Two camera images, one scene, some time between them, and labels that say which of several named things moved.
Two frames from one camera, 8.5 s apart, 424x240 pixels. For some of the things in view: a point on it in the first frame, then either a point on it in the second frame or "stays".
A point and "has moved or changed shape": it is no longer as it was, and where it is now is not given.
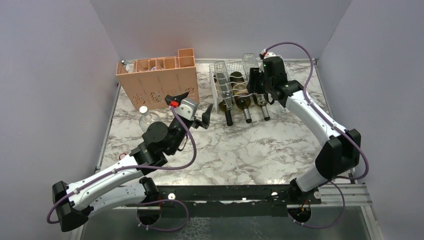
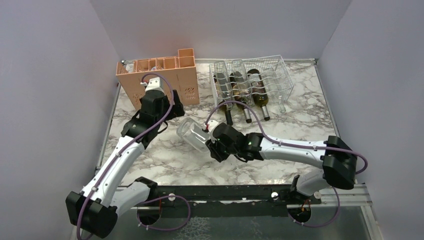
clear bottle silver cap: x=147 y=118 has moved or changed shape
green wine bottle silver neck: x=241 y=94 stays
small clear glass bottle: x=249 y=61 to x=242 y=82
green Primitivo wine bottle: x=261 y=100 stays
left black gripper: x=205 y=122 to x=177 y=110
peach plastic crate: x=154 y=79 stays
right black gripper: x=252 y=86 to x=214 y=151
